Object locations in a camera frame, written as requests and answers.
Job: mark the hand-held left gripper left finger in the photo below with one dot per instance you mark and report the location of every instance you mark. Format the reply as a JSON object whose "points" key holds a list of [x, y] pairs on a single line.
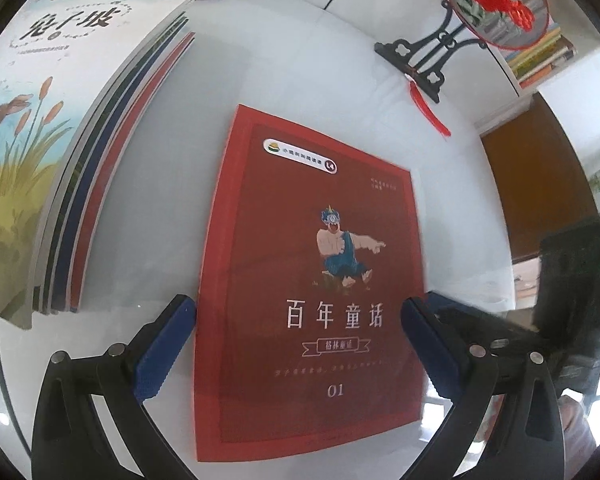
{"points": [[165, 345]]}

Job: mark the row of white and blue books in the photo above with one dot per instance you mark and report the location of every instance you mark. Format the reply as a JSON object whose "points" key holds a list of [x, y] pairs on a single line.
{"points": [[540, 60]]}

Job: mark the person's right forearm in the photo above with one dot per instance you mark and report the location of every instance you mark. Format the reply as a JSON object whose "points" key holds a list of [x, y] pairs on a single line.
{"points": [[575, 425]]}

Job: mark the white meadow picture book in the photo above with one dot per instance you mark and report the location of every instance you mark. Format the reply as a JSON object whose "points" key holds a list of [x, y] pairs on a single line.
{"points": [[55, 85]]}

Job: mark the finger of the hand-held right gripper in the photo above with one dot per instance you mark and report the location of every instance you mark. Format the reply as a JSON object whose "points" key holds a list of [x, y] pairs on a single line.
{"points": [[500, 327], [436, 299]]}

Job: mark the dark red fairy-tale book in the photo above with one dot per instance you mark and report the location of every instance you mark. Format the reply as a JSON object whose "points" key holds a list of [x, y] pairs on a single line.
{"points": [[305, 210]]}

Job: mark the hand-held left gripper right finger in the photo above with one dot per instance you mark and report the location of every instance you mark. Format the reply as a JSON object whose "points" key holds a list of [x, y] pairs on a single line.
{"points": [[430, 350]]}

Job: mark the stack of picture books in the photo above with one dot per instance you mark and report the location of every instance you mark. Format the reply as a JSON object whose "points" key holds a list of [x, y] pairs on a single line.
{"points": [[105, 160]]}

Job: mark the brown wooden door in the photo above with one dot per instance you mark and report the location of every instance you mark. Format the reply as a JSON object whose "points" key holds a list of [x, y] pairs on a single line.
{"points": [[540, 185]]}

